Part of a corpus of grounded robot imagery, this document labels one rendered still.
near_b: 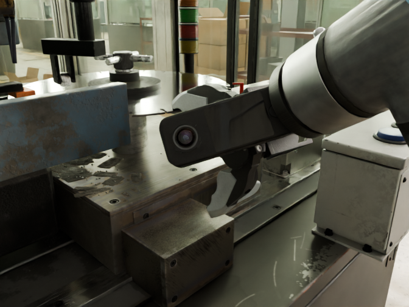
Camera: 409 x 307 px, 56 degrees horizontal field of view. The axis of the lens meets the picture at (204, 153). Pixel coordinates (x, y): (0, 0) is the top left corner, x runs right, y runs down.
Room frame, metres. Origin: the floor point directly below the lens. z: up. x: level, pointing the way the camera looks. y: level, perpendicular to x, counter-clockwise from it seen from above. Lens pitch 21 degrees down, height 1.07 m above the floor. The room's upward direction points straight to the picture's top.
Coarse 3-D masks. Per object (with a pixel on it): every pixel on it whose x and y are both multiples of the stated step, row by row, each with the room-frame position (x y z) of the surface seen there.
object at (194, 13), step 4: (180, 12) 0.87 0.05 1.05; (184, 12) 0.86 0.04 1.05; (188, 12) 0.86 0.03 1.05; (192, 12) 0.86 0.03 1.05; (196, 12) 0.87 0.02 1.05; (180, 16) 0.87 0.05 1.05; (184, 16) 0.86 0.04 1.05; (188, 16) 0.86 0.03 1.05; (192, 16) 0.86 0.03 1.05; (196, 16) 0.87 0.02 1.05; (180, 20) 0.87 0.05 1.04; (184, 20) 0.86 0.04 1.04; (188, 20) 0.86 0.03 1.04; (192, 20) 0.86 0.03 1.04; (196, 20) 0.87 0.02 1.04
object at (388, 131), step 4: (384, 128) 0.52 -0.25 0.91; (388, 128) 0.52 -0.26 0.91; (392, 128) 0.52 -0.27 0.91; (380, 132) 0.50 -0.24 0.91; (384, 132) 0.50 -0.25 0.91; (388, 132) 0.50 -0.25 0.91; (392, 132) 0.50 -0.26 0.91; (396, 132) 0.50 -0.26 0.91; (380, 136) 0.50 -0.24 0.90; (384, 136) 0.49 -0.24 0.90; (388, 136) 0.49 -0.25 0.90; (392, 136) 0.48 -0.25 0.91; (396, 136) 0.48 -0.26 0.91; (400, 136) 0.48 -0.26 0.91; (392, 140) 0.48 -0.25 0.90; (396, 140) 0.48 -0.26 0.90; (400, 140) 0.48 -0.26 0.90; (404, 140) 0.48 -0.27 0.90
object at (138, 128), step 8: (136, 120) 0.57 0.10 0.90; (144, 120) 0.58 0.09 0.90; (136, 128) 0.57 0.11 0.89; (144, 128) 0.58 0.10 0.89; (136, 136) 0.57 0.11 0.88; (144, 136) 0.58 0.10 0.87; (128, 144) 0.56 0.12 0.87; (136, 144) 0.57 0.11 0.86; (144, 144) 0.58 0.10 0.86; (120, 152) 0.56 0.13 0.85; (128, 152) 0.56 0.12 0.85; (136, 152) 0.57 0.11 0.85
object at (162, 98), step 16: (48, 80) 0.65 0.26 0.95; (80, 80) 0.65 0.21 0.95; (176, 80) 0.65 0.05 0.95; (192, 80) 0.65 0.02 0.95; (208, 80) 0.65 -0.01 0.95; (128, 96) 0.53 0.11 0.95; (144, 96) 0.53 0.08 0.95; (160, 96) 0.53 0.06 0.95; (176, 96) 0.53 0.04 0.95; (128, 112) 0.45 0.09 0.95; (144, 112) 0.44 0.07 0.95; (160, 112) 0.44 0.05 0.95
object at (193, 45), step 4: (180, 40) 0.87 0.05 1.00; (184, 40) 0.86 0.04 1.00; (188, 40) 0.86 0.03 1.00; (192, 40) 0.86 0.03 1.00; (196, 40) 0.87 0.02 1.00; (180, 44) 0.87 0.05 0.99; (184, 44) 0.86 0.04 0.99; (188, 44) 0.86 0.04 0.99; (192, 44) 0.86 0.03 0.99; (196, 44) 0.87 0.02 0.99; (180, 48) 0.87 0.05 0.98; (184, 48) 0.86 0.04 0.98; (188, 48) 0.86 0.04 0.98; (192, 48) 0.86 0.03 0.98; (196, 48) 0.87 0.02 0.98; (180, 52) 0.87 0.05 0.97; (184, 52) 0.86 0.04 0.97; (188, 52) 0.86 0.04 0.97; (192, 52) 0.86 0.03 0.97; (196, 52) 0.87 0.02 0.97
